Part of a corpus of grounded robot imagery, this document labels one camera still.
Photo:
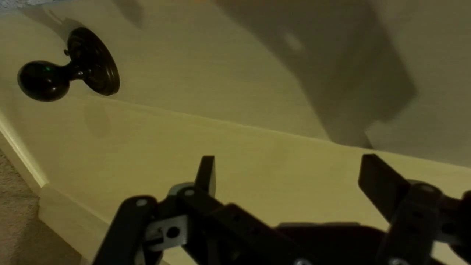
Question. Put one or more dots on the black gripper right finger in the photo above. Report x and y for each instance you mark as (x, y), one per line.
(385, 187)

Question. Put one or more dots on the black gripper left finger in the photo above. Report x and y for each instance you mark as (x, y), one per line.
(204, 178)

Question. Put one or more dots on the white panel door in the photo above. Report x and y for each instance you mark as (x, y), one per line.
(285, 94)

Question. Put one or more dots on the black round door knob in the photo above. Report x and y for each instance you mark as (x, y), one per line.
(89, 60)

